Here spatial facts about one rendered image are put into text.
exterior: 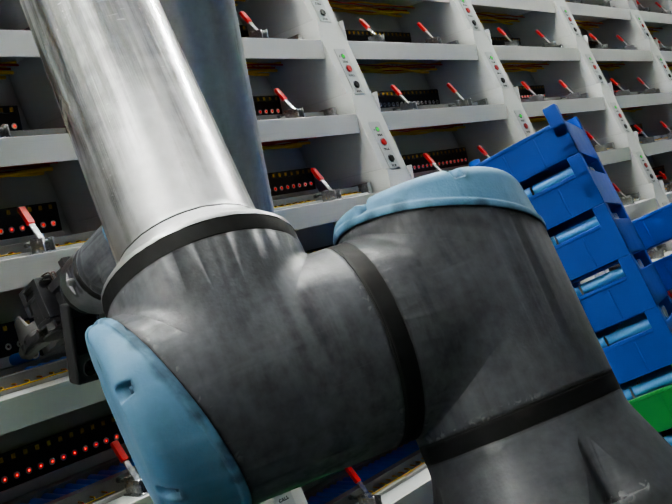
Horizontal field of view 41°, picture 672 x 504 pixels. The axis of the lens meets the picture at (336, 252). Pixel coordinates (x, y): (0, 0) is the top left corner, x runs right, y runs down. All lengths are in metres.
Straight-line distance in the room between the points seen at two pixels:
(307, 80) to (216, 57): 1.17
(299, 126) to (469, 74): 0.92
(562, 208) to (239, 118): 0.51
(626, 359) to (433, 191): 0.75
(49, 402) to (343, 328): 0.83
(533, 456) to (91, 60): 0.43
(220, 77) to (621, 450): 0.62
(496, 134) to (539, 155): 1.36
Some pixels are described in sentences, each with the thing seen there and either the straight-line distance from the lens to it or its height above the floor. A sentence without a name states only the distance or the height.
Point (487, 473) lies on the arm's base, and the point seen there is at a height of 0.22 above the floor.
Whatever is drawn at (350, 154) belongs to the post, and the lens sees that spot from 2.10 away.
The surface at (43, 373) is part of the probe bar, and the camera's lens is 1.40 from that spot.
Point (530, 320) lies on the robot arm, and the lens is 0.61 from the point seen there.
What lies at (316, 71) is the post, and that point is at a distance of 2.15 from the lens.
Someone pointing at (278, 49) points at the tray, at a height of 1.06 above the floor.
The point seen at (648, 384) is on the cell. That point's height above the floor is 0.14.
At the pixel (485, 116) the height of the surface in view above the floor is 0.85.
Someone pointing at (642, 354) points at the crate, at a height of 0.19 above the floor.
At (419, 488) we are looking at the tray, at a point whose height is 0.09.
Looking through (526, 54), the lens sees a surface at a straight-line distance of 2.98.
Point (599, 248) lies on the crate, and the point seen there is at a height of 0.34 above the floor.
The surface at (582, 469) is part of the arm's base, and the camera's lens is 0.59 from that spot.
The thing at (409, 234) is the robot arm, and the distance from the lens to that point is 0.61.
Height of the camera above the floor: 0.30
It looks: 9 degrees up
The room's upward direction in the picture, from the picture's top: 24 degrees counter-clockwise
